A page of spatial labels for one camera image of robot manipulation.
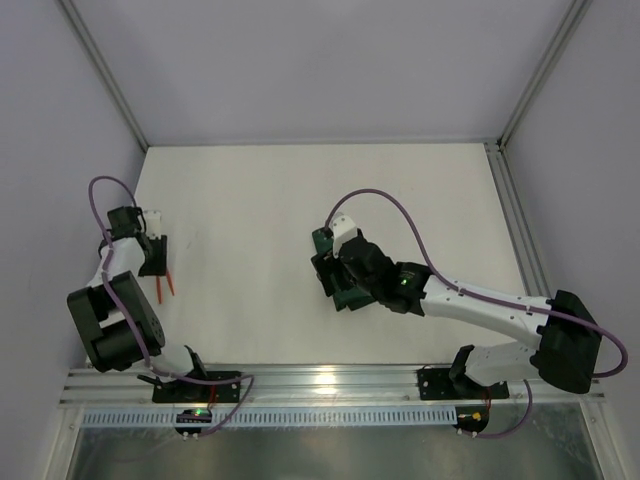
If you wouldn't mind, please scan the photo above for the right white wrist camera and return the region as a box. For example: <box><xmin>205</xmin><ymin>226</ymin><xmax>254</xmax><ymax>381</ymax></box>
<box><xmin>329</xmin><ymin>212</ymin><xmax>359</xmax><ymax>258</ymax></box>

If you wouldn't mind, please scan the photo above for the left black controller board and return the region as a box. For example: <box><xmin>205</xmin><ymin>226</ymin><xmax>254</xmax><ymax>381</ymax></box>
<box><xmin>173</xmin><ymin>408</ymin><xmax>212</xmax><ymax>436</ymax></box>

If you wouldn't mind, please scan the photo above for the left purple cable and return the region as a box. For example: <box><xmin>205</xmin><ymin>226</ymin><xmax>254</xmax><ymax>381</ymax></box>
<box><xmin>87</xmin><ymin>174</ymin><xmax>256</xmax><ymax>441</ymax></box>

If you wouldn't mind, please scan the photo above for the front aluminium rail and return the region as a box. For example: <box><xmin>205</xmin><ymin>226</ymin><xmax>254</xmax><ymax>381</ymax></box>
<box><xmin>59</xmin><ymin>364</ymin><xmax>580</xmax><ymax>408</ymax></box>

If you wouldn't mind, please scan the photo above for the slotted grey cable duct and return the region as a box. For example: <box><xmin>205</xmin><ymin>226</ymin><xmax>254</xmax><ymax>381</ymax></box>
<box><xmin>81</xmin><ymin>405</ymin><xmax>456</xmax><ymax>428</ymax></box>

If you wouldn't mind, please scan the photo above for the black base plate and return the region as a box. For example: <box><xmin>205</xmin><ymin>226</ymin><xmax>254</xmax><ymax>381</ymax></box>
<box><xmin>416</xmin><ymin>367</ymin><xmax>510</xmax><ymax>401</ymax></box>
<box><xmin>152</xmin><ymin>371</ymin><xmax>241</xmax><ymax>404</ymax></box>

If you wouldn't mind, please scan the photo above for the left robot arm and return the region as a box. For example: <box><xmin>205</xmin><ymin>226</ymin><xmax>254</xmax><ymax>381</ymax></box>
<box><xmin>67</xmin><ymin>206</ymin><xmax>207</xmax><ymax>384</ymax></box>

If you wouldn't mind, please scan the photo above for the orange plastic fork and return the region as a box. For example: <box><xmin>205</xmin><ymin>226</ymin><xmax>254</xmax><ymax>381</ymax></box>
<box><xmin>155</xmin><ymin>276</ymin><xmax>163</xmax><ymax>305</ymax></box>

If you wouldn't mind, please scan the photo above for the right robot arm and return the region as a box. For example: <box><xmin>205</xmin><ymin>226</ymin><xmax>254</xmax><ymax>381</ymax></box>
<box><xmin>311</xmin><ymin>228</ymin><xmax>602</xmax><ymax>399</ymax></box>

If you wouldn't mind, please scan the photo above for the frame post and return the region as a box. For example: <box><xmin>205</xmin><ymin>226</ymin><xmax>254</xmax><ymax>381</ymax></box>
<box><xmin>497</xmin><ymin>0</ymin><xmax>592</xmax><ymax>150</ymax></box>
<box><xmin>54</xmin><ymin>0</ymin><xmax>150</xmax><ymax>153</ymax></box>

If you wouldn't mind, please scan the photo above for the black controller board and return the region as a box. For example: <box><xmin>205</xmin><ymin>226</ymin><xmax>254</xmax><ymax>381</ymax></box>
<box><xmin>173</xmin><ymin>408</ymin><xmax>212</xmax><ymax>436</ymax></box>
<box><xmin>453</xmin><ymin>407</ymin><xmax>490</xmax><ymax>437</ymax></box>

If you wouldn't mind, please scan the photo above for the aluminium rail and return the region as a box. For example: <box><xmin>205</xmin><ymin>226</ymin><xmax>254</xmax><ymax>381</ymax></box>
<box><xmin>484</xmin><ymin>140</ymin><xmax>555</xmax><ymax>298</ymax></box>
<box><xmin>59</xmin><ymin>364</ymin><xmax>580</xmax><ymax>408</ymax></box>

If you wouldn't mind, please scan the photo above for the right black controller board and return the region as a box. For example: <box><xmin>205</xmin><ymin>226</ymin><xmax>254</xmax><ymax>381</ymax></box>
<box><xmin>453</xmin><ymin>407</ymin><xmax>490</xmax><ymax>437</ymax></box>

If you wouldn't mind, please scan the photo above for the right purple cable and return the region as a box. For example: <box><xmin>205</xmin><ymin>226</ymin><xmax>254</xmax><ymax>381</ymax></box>
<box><xmin>323</xmin><ymin>189</ymin><xmax>629</xmax><ymax>441</ymax></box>

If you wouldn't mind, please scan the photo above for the right rear frame post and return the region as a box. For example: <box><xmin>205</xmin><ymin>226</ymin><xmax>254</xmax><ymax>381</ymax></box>
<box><xmin>497</xmin><ymin>0</ymin><xmax>592</xmax><ymax>150</ymax></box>

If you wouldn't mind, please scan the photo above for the left rear frame post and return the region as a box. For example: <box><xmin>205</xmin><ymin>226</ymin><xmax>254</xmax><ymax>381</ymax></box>
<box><xmin>54</xmin><ymin>0</ymin><xmax>150</xmax><ymax>153</ymax></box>

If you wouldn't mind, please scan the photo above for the purple cable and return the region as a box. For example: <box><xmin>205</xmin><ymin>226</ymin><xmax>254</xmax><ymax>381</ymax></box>
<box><xmin>87</xmin><ymin>174</ymin><xmax>256</xmax><ymax>441</ymax></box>
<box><xmin>323</xmin><ymin>189</ymin><xmax>629</xmax><ymax>441</ymax></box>

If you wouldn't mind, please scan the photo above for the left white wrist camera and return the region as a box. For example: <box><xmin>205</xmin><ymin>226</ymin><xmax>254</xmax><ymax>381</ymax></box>
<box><xmin>141</xmin><ymin>210</ymin><xmax>162</xmax><ymax>240</ymax></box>

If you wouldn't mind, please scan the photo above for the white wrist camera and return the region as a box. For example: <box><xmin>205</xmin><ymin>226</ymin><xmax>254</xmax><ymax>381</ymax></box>
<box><xmin>141</xmin><ymin>210</ymin><xmax>162</xmax><ymax>240</ymax></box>
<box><xmin>329</xmin><ymin>212</ymin><xmax>359</xmax><ymax>258</ymax></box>

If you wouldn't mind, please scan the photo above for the right side aluminium rail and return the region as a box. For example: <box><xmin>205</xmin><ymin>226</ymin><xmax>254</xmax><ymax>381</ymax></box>
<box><xmin>484</xmin><ymin>140</ymin><xmax>555</xmax><ymax>298</ymax></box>

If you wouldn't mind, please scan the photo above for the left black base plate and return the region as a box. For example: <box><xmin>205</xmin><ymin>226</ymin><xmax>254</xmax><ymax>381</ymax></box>
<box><xmin>152</xmin><ymin>371</ymin><xmax>241</xmax><ymax>404</ymax></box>

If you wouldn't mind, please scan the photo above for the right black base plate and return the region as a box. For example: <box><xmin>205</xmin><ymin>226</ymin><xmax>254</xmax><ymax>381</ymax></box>
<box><xmin>416</xmin><ymin>367</ymin><xmax>510</xmax><ymax>401</ymax></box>

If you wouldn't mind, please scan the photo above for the dark green cloth napkin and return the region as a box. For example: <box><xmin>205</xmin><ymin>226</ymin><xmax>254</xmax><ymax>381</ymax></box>
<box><xmin>311</xmin><ymin>227</ymin><xmax>374</xmax><ymax>311</ymax></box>

